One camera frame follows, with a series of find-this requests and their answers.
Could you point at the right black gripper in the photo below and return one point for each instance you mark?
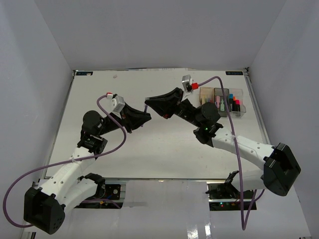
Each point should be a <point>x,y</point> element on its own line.
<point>167,104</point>

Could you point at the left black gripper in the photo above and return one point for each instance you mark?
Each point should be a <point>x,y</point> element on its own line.
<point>131,118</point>

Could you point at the green translucent correction tape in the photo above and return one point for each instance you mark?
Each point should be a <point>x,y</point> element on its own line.
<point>222,106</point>

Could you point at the blue cap black highlighter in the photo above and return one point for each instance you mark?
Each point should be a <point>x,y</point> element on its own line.
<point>231,102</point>

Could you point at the orange cap black highlighter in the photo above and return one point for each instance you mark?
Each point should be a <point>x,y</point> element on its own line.
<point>235,104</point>

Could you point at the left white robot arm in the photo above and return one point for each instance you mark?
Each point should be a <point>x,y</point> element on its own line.
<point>46,206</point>

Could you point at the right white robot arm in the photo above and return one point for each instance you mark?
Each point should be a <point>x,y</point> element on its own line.
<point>277,166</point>

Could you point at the brown translucent container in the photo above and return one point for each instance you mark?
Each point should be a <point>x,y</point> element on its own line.
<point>206,95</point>

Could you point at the grey translucent container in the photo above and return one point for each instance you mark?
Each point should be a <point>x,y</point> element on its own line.
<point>225,96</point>

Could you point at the right blue table label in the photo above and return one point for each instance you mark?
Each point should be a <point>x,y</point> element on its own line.
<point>234,73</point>

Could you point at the blue table label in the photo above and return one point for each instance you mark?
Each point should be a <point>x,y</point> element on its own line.
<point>84,73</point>
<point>234,73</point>

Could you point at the pink cap black highlighter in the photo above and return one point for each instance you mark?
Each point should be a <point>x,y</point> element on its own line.
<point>238,105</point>

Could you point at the clear translucent container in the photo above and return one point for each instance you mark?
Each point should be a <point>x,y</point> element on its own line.
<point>238,93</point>

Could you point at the left blue table label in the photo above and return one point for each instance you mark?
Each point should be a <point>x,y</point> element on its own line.
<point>84,73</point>

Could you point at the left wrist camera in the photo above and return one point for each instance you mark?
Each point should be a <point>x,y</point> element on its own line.
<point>117,102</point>

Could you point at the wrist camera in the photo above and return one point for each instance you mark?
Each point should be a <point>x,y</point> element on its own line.
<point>117,102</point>
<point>189,86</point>

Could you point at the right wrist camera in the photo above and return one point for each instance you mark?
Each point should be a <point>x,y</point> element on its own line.
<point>189,86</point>

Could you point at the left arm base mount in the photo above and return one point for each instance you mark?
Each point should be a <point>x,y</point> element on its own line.
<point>110,198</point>

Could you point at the aluminium table frame rail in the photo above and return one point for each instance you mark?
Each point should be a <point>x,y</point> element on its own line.
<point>264,124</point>

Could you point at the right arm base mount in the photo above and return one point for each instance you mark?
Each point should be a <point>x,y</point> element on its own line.
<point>224,196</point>

